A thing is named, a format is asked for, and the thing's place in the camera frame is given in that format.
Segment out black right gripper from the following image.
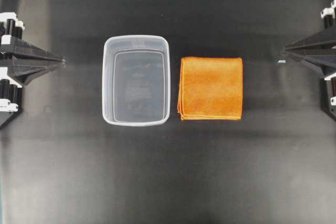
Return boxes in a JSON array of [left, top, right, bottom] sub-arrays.
[[283, 0, 336, 120]]

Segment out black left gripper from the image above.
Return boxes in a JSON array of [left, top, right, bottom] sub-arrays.
[[1, 12, 66, 129]]

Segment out clear plastic container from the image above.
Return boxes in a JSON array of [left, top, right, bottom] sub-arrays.
[[102, 35, 171, 126]]

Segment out folded orange towel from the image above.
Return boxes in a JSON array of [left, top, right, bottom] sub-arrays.
[[177, 57, 243, 121]]

